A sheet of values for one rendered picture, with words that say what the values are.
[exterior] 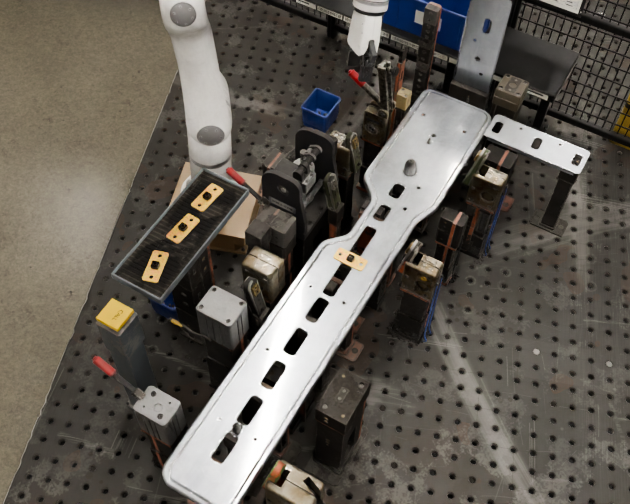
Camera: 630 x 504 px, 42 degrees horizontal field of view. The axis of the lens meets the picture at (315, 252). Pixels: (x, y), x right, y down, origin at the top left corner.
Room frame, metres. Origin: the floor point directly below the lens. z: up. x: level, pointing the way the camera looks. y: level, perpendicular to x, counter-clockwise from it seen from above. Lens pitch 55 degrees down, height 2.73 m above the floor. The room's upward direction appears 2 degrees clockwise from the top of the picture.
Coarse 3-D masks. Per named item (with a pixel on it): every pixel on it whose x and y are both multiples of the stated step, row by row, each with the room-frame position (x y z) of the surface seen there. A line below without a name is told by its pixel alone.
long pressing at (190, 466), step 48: (432, 96) 1.77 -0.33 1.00; (432, 144) 1.58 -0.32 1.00; (384, 192) 1.40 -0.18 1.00; (432, 192) 1.40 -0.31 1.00; (336, 240) 1.23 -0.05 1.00; (384, 240) 1.24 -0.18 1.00; (288, 288) 1.08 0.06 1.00; (288, 336) 0.95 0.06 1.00; (336, 336) 0.95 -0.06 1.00; (240, 384) 0.82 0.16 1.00; (288, 384) 0.82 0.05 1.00; (192, 432) 0.70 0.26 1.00; (240, 432) 0.70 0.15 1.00; (192, 480) 0.59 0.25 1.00; (240, 480) 0.59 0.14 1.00
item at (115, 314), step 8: (112, 304) 0.93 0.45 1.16; (120, 304) 0.93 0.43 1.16; (104, 312) 0.90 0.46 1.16; (112, 312) 0.90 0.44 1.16; (120, 312) 0.91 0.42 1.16; (128, 312) 0.91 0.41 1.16; (104, 320) 0.88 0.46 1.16; (112, 320) 0.88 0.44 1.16; (120, 320) 0.89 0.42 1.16; (112, 328) 0.87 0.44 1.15; (120, 328) 0.87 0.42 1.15
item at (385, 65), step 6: (384, 60) 1.68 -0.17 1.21; (378, 66) 1.66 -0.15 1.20; (384, 66) 1.66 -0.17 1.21; (390, 66) 1.67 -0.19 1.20; (396, 66) 1.65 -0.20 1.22; (378, 72) 1.65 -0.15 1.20; (384, 72) 1.64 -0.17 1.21; (390, 72) 1.65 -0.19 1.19; (396, 72) 1.64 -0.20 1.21; (384, 78) 1.64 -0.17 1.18; (390, 78) 1.66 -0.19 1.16; (384, 84) 1.64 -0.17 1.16; (390, 84) 1.66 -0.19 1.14; (384, 90) 1.64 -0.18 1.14; (390, 90) 1.66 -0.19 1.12; (384, 96) 1.64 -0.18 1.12; (390, 96) 1.66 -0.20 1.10; (384, 102) 1.64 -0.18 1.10; (390, 102) 1.66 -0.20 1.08; (384, 108) 1.63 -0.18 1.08
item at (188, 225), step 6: (186, 216) 1.17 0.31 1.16; (192, 216) 1.17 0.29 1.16; (180, 222) 1.15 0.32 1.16; (186, 222) 1.16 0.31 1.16; (192, 222) 1.16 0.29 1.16; (198, 222) 1.16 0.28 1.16; (174, 228) 1.14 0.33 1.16; (180, 228) 1.13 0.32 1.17; (186, 228) 1.14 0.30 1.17; (192, 228) 1.14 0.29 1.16; (168, 234) 1.12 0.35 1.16; (174, 234) 1.12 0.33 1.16; (180, 234) 1.12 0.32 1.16; (186, 234) 1.12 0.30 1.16; (174, 240) 1.10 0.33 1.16; (180, 240) 1.10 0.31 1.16
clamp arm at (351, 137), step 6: (348, 132) 1.51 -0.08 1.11; (354, 132) 1.51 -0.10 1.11; (348, 138) 1.49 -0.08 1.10; (354, 138) 1.50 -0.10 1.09; (348, 144) 1.49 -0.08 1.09; (354, 144) 1.49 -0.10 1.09; (354, 150) 1.49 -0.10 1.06; (354, 156) 1.49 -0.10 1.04; (354, 162) 1.48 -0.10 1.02; (360, 162) 1.50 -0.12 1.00; (354, 168) 1.48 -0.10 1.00
